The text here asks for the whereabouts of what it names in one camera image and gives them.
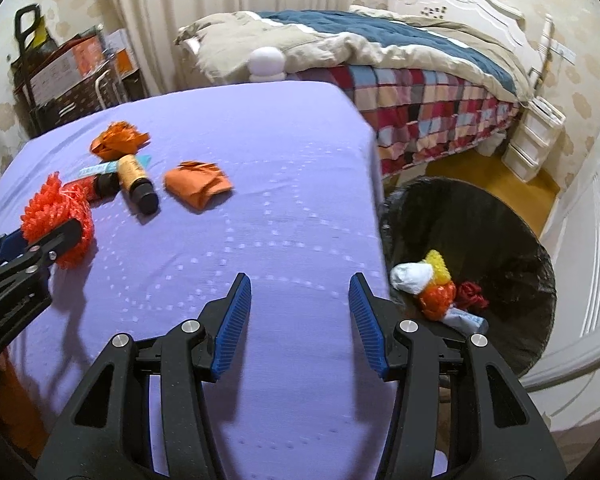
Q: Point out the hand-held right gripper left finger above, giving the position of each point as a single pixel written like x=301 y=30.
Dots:
x=232 y=325

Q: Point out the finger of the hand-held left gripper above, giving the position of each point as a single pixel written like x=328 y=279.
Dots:
x=60 y=240
x=10 y=245

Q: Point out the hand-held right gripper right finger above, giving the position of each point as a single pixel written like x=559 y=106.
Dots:
x=367 y=325

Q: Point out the white paper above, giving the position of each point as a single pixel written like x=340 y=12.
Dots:
x=410 y=277

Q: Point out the red bottle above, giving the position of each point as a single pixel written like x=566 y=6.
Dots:
x=106 y=185

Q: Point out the red-orange plastic bag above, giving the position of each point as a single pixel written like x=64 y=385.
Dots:
x=437 y=297

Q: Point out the teal and white packet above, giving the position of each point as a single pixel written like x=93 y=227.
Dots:
x=97 y=169

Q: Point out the yellow foam net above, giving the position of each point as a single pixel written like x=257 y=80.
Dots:
x=437 y=265

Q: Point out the amber bottle black cap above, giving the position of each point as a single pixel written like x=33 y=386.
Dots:
x=130 y=172

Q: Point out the silver powder sachet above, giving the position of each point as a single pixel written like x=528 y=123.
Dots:
x=465 y=321

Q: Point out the orange ribbon bundle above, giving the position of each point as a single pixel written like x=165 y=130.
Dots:
x=117 y=142

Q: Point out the orange paper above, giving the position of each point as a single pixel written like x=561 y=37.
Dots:
x=195 y=185

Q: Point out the black bag-lined bin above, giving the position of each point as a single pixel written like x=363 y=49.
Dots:
x=480 y=220

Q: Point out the brown patterned bag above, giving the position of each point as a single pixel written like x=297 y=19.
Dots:
x=75 y=102

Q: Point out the purple tablecloth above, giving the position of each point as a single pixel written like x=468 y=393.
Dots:
x=255 y=185

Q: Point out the white and orange box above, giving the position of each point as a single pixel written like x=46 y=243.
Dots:
x=120 y=50

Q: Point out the small white bucket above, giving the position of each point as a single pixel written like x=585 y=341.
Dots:
x=490 y=145

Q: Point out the black hand cart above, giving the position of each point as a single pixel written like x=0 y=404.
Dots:
x=22 y=25

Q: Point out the plaid bed sheet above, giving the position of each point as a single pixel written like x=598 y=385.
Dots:
x=430 y=110

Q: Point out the white panelled door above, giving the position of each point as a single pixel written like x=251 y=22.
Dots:
x=590 y=260

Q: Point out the white plastic drawer unit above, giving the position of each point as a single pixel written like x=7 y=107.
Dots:
x=530 y=145

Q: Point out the teal and beige quilt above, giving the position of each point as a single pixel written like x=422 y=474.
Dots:
x=355 y=30

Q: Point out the white pillow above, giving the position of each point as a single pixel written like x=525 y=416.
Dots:
x=370 y=9

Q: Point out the white wall socket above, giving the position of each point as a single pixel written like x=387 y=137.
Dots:
x=562 y=52

